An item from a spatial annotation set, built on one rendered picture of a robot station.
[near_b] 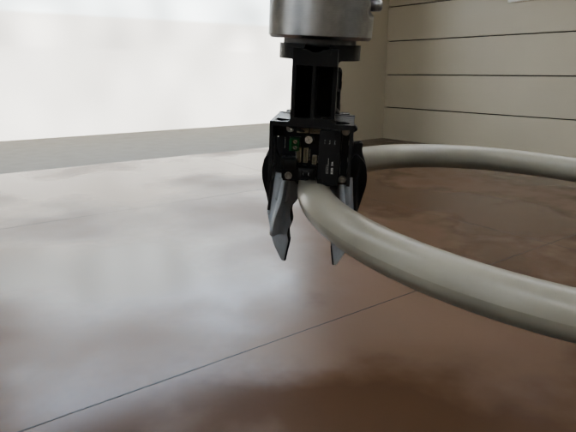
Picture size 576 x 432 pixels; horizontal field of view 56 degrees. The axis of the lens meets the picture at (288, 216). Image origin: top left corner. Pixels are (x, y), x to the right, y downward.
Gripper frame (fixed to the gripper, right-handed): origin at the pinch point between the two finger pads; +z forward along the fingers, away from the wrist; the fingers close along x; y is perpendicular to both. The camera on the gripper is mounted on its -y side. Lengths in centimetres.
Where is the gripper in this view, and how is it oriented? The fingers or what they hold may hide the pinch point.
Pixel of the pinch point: (310, 247)
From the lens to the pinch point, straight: 56.4
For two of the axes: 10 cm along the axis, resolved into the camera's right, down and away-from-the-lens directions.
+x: 9.9, 0.8, -1.1
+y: -1.3, 3.1, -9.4
